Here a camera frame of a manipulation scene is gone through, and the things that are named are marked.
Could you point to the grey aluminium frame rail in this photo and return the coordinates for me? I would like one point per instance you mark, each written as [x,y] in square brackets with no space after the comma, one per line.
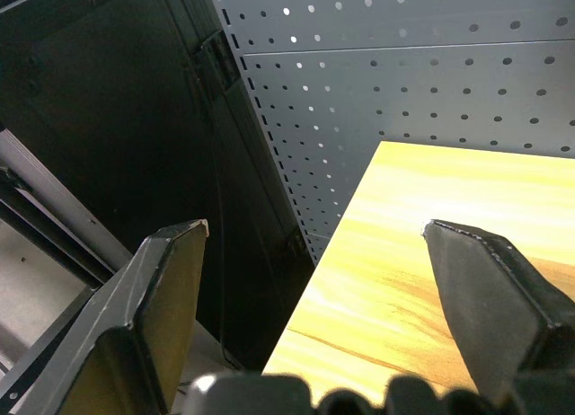
[40,213]

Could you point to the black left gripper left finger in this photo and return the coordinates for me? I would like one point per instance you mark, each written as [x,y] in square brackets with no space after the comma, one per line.
[148,307]

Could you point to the black panel with hinge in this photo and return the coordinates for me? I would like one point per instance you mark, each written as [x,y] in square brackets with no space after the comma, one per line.
[148,118]

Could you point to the grey perforated metal panel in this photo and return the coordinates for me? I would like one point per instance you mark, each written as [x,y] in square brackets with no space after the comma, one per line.
[395,96]

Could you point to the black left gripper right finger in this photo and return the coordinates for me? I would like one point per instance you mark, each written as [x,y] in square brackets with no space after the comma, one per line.
[489,307]

